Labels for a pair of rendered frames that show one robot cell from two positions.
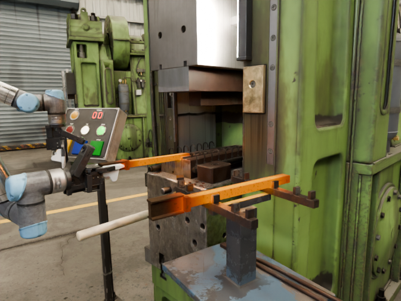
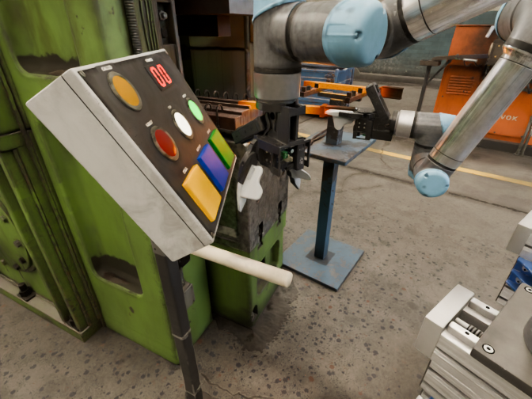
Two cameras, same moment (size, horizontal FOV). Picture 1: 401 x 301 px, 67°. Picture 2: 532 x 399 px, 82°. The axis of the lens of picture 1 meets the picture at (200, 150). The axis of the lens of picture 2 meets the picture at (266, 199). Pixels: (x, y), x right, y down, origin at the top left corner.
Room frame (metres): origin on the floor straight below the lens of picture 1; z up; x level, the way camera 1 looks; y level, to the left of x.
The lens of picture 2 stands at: (1.60, 1.14, 1.24)
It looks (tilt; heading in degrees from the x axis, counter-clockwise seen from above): 30 degrees down; 250
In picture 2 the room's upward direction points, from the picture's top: straight up
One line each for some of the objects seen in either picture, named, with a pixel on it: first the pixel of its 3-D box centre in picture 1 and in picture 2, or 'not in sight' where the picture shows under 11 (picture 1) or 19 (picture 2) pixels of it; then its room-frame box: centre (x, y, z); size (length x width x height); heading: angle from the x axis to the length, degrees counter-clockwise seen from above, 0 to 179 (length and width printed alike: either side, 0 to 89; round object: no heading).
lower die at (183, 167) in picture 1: (208, 158); (201, 112); (1.43, -0.04, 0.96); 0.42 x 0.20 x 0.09; 134
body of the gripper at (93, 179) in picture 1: (82, 178); (374, 123); (0.98, 0.39, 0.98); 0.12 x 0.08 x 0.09; 134
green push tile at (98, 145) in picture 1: (96, 148); (220, 149); (1.48, 0.51, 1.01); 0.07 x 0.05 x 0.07; 69
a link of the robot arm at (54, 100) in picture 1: (54, 102); (279, 31); (1.40, 0.66, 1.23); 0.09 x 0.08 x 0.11; 116
